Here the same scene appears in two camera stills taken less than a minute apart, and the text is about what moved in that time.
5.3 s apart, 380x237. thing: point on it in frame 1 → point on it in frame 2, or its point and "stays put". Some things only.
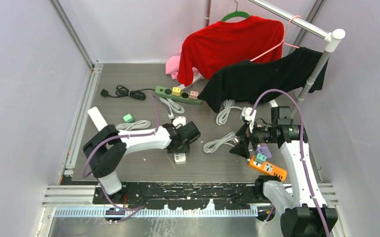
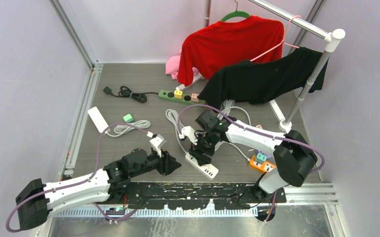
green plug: (128, 118) stays put
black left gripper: (185, 149) → (168, 164)
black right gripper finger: (241, 133) → (202, 158)
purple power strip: (264, 150) stays put
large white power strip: (180, 158) → (208, 170)
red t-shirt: (207, 50) stays put
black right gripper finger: (241, 149) → (195, 152)
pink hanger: (282, 42) stays put
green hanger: (235, 14) stays put
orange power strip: (268, 168) stays put
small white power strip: (98, 119) stays put
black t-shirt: (269, 81) stays put
